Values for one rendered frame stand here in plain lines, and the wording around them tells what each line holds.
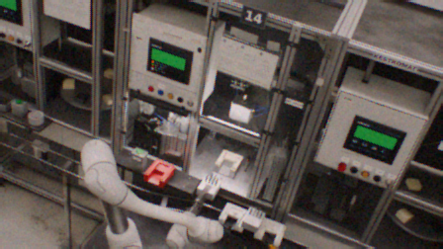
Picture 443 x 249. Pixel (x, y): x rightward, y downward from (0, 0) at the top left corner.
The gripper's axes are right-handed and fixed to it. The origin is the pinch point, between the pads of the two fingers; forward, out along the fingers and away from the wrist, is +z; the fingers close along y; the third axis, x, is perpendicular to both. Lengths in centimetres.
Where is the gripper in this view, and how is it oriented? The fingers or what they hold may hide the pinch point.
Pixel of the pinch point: (206, 192)
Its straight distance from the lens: 275.8
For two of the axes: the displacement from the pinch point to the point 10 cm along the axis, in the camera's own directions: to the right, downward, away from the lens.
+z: 3.7, -5.2, 7.7
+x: -9.2, -3.4, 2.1
